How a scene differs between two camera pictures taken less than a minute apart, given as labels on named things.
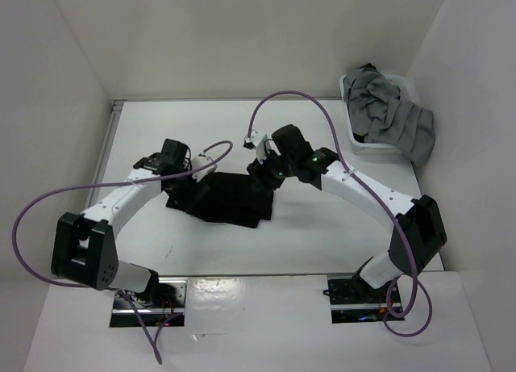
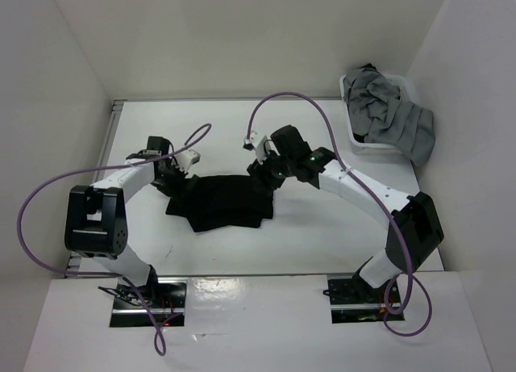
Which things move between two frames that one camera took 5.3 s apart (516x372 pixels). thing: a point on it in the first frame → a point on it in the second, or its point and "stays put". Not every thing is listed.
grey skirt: [378, 115] stays put
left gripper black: [185, 200] → [181, 176]
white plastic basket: [408, 94] stays put
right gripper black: [260, 171] stays put
